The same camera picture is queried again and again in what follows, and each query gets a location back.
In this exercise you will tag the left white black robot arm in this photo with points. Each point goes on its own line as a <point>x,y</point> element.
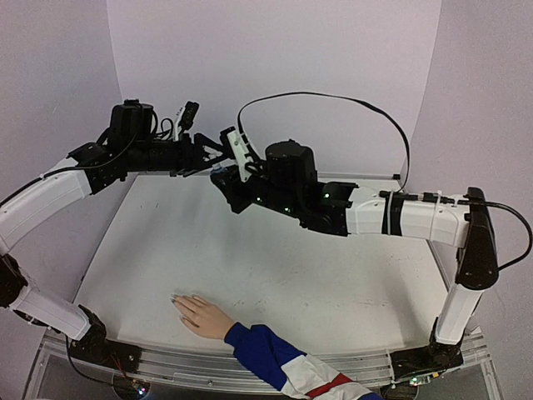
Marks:
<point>134,141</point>

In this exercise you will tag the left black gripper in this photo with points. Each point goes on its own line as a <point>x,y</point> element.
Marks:
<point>193,155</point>

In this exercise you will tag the blue white red sleeve forearm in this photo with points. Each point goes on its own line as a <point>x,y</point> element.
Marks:
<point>289,370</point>

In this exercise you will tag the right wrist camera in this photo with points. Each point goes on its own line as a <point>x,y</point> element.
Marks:
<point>242,151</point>

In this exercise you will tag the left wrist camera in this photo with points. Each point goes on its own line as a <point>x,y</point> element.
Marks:
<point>184,119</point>

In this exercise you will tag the mannequin hand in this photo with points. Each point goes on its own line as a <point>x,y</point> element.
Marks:
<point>201,317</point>

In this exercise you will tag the blue nail polish bottle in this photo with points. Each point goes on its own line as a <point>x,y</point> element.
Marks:
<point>216,171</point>

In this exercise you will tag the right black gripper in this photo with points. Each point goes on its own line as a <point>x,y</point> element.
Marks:
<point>240,186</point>

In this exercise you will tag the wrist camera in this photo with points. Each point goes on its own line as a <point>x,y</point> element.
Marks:
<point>184,119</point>
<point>242,151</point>

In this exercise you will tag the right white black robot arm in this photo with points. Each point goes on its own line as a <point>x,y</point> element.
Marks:
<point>347,223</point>

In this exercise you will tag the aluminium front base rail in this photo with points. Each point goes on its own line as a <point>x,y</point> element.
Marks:
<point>163,373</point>

